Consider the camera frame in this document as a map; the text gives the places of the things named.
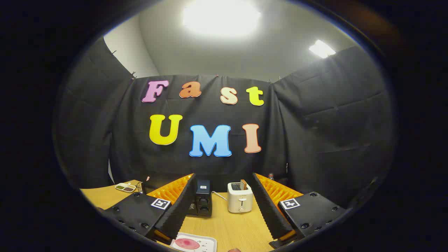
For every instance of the large ceiling light panel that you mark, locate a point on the large ceiling light panel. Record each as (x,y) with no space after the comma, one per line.
(220,15)

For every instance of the clear glass with straw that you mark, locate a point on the clear glass with straw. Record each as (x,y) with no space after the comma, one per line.
(140,188)

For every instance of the black toaster oven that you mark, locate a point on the black toaster oven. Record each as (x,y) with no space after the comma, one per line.
(203,201)

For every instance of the white divided dish with beans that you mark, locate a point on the white divided dish with beans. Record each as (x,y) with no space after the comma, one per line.
(125,187)

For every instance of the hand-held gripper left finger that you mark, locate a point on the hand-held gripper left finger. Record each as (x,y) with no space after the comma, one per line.
(178,206)

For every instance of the white square plate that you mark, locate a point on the white square plate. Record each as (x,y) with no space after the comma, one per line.
(206,241)

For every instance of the brown bread slice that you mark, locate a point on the brown bread slice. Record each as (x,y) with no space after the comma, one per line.
(243,184)

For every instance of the white pop-up toaster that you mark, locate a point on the white pop-up toaster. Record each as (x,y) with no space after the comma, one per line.
(239,201)

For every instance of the small ceiling light panel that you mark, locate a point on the small ceiling light panel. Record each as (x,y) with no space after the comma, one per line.
(322,49)

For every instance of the pink ham slice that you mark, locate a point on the pink ham slice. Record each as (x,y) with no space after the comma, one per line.
(187,243)

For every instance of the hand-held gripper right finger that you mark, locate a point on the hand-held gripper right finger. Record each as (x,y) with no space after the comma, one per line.
(267,206)

